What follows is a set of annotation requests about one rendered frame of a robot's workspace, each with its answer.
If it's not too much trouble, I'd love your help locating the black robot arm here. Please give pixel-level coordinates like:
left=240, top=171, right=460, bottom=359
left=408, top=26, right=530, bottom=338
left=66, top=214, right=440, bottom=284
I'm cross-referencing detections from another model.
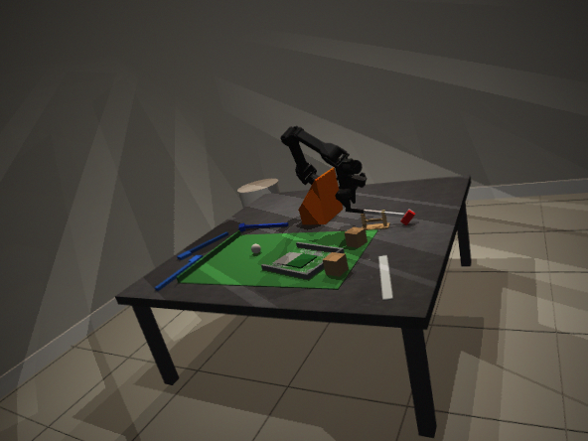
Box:
left=281, top=126, right=367, bottom=188

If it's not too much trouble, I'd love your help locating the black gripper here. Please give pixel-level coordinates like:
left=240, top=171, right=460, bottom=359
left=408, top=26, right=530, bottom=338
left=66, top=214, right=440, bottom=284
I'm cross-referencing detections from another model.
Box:
left=335, top=174, right=358, bottom=211

